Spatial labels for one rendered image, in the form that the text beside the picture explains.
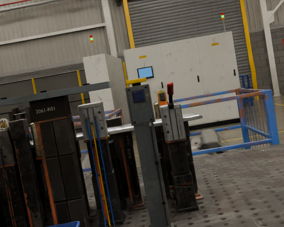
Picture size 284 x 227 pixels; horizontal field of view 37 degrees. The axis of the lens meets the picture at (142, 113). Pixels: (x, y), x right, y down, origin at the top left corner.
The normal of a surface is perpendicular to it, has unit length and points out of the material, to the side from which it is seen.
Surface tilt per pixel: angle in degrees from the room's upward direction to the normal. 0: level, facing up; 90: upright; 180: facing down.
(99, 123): 90
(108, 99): 90
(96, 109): 90
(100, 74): 90
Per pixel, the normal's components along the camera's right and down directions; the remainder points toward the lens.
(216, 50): -0.04, 0.07
